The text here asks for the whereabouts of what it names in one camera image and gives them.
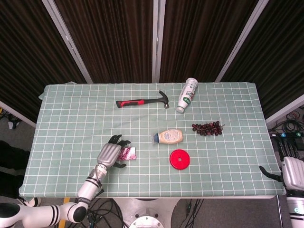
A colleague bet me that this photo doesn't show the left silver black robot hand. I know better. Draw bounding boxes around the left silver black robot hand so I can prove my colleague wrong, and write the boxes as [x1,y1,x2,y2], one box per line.
[96,134,132,169]

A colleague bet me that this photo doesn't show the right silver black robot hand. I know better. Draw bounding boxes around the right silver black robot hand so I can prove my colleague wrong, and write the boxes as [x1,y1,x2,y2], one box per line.
[259,139,304,191]

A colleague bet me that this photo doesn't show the black box with blue logos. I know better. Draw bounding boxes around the black box with blue logos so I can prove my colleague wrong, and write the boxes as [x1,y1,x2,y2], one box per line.
[270,132,304,140]

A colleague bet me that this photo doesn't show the thin metal table leg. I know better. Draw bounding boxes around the thin metal table leg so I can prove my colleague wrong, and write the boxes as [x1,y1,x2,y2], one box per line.
[276,195,281,228]

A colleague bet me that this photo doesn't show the green checked tablecloth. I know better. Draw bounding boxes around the green checked tablecloth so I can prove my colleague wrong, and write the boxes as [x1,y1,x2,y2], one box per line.
[18,82,287,198]

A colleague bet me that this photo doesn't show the red black claw hammer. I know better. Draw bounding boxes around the red black claw hammer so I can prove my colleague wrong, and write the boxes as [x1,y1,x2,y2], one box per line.
[115,90,171,109]

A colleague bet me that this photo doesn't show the yellow floor tape strip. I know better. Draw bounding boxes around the yellow floor tape strip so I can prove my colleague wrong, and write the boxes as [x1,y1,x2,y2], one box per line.
[58,198,71,228]

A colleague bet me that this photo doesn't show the beige squeeze sauce bottle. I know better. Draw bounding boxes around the beige squeeze sauce bottle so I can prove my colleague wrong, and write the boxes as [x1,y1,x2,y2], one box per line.
[152,129,184,145]

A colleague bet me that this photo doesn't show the red plastic disc with hole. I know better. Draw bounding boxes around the red plastic disc with hole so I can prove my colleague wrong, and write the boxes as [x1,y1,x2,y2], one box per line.
[169,149,191,171]

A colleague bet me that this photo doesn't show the white black shoe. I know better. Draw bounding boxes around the white black shoe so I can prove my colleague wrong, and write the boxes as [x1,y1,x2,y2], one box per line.
[23,197,41,209]

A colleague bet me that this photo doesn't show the white plastic drink bottle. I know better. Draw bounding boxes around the white plastic drink bottle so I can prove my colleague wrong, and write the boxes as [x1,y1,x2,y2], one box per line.
[176,77,199,114]

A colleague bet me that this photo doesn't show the dark red grape bunch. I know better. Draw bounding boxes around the dark red grape bunch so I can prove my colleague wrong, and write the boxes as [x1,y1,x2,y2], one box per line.
[191,121,225,137]

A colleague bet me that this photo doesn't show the dark brown ribbed partition panel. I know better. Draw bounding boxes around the dark brown ribbed partition panel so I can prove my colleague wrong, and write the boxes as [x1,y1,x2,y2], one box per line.
[0,0,87,123]
[53,0,155,84]
[159,0,259,83]
[220,0,304,119]

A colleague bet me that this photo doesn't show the black green coiled floor cables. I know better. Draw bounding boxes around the black green coiled floor cables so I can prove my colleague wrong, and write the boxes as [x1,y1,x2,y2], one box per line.
[268,106,304,133]

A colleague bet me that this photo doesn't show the black floor cable bundle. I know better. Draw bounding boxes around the black floor cable bundle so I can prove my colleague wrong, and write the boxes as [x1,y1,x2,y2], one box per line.
[64,198,124,228]

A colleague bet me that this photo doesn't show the white metal partition frame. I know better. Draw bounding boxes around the white metal partition frame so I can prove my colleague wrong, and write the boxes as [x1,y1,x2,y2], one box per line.
[215,0,270,83]
[265,94,304,124]
[42,0,93,84]
[0,101,37,128]
[152,0,166,83]

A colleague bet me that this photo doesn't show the grey robot pedestal base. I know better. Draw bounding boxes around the grey robot pedestal base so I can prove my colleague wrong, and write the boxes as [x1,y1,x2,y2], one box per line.
[113,198,181,228]

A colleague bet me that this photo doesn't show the black cable with green light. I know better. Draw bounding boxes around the black cable with green light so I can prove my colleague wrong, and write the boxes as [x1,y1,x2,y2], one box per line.
[184,198,205,228]

